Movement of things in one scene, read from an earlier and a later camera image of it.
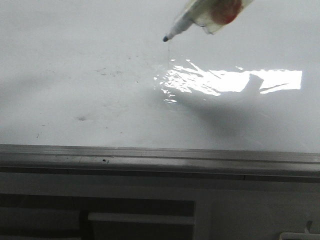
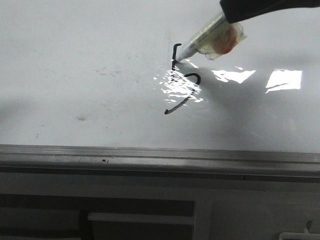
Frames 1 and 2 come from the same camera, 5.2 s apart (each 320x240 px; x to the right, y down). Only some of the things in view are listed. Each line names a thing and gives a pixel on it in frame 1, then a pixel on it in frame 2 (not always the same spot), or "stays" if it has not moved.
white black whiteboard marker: x=212 y=15 to x=218 y=37
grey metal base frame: x=51 y=206 stays
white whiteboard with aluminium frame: x=89 y=88 stays
